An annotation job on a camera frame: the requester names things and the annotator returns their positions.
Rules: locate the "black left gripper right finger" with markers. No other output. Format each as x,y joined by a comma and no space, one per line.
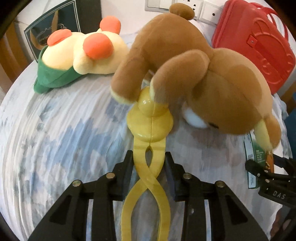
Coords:
214,202

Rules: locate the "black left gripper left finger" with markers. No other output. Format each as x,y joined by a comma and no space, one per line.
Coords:
67,218

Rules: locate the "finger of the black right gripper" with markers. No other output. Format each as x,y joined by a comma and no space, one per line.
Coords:
263,173

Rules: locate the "green white small box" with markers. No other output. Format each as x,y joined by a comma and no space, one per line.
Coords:
258,163

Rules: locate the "yellow plastic toy tongs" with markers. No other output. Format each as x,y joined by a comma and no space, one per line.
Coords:
149,123

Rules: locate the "blue plastic storage crate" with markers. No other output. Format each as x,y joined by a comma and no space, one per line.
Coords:
290,123

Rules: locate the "brown teddy bear plush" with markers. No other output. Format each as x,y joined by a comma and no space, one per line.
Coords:
221,86

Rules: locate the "red plastic toy case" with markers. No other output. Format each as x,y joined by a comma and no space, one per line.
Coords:
250,29

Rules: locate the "yellow orange plush green hat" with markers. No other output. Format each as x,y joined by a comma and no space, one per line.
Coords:
69,55

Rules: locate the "white wall socket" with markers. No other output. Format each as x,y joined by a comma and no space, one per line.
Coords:
204,11

